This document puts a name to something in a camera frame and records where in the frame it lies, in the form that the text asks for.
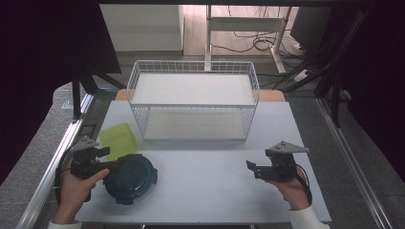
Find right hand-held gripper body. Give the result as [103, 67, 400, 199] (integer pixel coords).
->
[264, 139, 310, 183]

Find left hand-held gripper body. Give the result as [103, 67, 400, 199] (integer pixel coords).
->
[68, 135, 112, 179]

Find green square food container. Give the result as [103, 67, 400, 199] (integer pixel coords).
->
[97, 122, 140, 162]

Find dark blue round lid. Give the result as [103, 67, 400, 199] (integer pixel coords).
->
[102, 153, 160, 206]

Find person's right hand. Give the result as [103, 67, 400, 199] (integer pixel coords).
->
[265, 166, 311, 212]

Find person's left hand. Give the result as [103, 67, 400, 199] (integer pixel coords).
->
[54, 168, 111, 224]

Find white power strip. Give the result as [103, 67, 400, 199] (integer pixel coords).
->
[291, 68, 310, 84]

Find black curtain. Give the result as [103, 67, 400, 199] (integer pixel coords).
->
[330, 0, 405, 184]
[0, 0, 122, 186]

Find white cabinet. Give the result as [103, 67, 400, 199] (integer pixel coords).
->
[98, 4, 185, 53]

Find dark monitor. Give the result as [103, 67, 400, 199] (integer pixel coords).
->
[289, 6, 332, 52]

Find aluminium rail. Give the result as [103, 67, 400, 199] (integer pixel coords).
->
[14, 93, 96, 229]
[315, 96, 395, 229]

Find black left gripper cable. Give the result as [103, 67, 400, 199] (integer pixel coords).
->
[53, 155, 72, 206]

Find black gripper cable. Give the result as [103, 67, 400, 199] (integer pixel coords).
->
[292, 162, 313, 205]
[53, 155, 72, 206]

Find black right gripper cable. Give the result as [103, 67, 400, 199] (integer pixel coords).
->
[292, 162, 313, 205]

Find white wire shelf rack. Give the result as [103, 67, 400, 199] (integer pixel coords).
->
[126, 59, 261, 142]

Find black floor cables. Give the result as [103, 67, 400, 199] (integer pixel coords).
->
[209, 5, 309, 55]

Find white desk frame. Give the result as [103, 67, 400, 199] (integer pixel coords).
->
[204, 4, 292, 75]

